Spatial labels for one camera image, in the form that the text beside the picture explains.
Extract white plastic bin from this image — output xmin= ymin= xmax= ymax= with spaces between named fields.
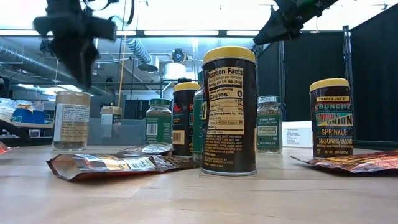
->
xmin=281 ymin=121 xmax=313 ymax=149

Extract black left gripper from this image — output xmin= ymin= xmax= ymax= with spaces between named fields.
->
xmin=32 ymin=0 xmax=118 ymax=88

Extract green lid spice jar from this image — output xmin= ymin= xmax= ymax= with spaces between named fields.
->
xmin=192 ymin=70 xmax=208 ymax=161
xmin=256 ymin=95 xmax=283 ymax=154
xmin=145 ymin=98 xmax=174 ymax=146

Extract orange foil spice packet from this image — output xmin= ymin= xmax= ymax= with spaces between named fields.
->
xmin=290 ymin=150 xmax=398 ymax=174
xmin=0 ymin=141 xmax=19 ymax=156

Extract silver air duct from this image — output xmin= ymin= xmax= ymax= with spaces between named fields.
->
xmin=0 ymin=42 xmax=111 ymax=96

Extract wooden shelf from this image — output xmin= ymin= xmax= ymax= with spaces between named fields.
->
xmin=0 ymin=119 xmax=55 ymax=147

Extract white cylinder lamp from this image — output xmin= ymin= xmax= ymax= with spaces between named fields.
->
xmin=163 ymin=63 xmax=187 ymax=81

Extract tan lid spice jar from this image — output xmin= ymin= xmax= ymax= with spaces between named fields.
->
xmin=52 ymin=91 xmax=91 ymax=151
xmin=100 ymin=105 xmax=123 ymax=127

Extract brown foil spice packet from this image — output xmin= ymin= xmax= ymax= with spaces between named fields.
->
xmin=45 ymin=153 xmax=200 ymax=183
xmin=116 ymin=142 xmax=174 ymax=157

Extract white plastic bags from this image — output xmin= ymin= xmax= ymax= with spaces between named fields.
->
xmin=0 ymin=97 xmax=35 ymax=123

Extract gray plastic bin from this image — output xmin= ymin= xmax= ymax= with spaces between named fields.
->
xmin=88 ymin=117 xmax=147 ymax=146

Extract yellow lid dark spice can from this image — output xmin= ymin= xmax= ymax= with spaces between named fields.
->
xmin=172 ymin=82 xmax=201 ymax=156
xmin=309 ymin=78 xmax=354 ymax=159
xmin=201 ymin=46 xmax=258 ymax=177

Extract black panel frame post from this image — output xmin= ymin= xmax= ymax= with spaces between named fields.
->
xmin=277 ymin=39 xmax=287 ymax=122

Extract blue box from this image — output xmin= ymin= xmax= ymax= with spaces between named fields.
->
xmin=12 ymin=108 xmax=46 ymax=124

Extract round black ceiling device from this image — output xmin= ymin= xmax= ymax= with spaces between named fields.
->
xmin=171 ymin=47 xmax=187 ymax=65

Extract ribbed flexible duct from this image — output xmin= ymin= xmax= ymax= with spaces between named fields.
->
xmin=124 ymin=37 xmax=153 ymax=65

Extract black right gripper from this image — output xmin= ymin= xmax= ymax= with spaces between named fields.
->
xmin=253 ymin=0 xmax=315 ymax=45

